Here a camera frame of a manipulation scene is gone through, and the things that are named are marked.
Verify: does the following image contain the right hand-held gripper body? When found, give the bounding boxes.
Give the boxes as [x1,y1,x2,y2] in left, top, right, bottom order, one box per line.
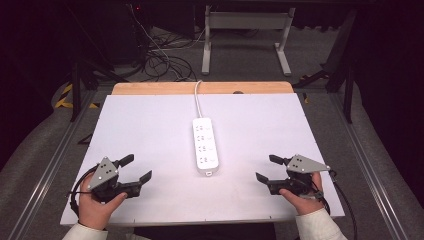
[267,154,331,197]

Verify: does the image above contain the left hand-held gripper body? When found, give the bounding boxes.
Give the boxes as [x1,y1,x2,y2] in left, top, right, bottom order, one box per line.
[87,157,143,203]

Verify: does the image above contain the person's right hand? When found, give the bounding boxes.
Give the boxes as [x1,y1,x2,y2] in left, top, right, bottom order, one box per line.
[279,171,325,216]

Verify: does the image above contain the person's left hand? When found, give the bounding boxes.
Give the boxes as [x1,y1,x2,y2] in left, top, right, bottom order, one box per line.
[78,173,129,231]

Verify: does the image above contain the white table cover board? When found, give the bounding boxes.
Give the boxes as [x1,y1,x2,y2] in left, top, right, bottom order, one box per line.
[59,93,346,228]

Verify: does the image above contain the white power strip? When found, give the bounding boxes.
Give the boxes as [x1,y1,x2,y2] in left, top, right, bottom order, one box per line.
[192,116,220,177]

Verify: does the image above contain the person's dark lap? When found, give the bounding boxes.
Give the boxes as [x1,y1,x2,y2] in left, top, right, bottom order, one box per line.
[133,222,278,240]

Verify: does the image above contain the black metal stand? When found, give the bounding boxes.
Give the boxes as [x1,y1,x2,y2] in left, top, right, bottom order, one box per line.
[64,6,131,123]
[293,9,356,125]

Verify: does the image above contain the yellow black hazard tape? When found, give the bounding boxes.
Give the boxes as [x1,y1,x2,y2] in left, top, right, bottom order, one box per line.
[54,83,101,110]

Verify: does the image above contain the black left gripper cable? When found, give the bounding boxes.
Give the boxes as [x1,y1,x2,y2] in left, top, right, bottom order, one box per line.
[69,165,100,218]

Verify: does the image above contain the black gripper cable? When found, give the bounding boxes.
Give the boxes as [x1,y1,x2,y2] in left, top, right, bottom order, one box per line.
[69,165,100,218]
[319,169,359,240]

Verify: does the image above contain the aluminium floor rail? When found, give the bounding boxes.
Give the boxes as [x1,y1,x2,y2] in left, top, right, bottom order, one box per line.
[6,89,101,240]
[328,93,409,240]

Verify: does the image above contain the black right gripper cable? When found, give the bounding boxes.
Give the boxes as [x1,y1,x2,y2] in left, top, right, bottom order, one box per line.
[319,169,359,240]

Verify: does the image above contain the white power strip cable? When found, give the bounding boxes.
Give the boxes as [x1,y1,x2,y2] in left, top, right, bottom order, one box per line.
[193,79,205,120]

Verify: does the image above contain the black floor cable bundle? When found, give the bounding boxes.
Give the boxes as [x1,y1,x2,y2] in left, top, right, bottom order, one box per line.
[142,31,198,83]

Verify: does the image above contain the thin white floor cable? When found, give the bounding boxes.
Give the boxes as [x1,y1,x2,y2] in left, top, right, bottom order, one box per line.
[129,3,205,82]

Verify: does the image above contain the white metal desk frame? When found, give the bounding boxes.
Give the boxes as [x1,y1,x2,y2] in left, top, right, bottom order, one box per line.
[201,4,297,77]

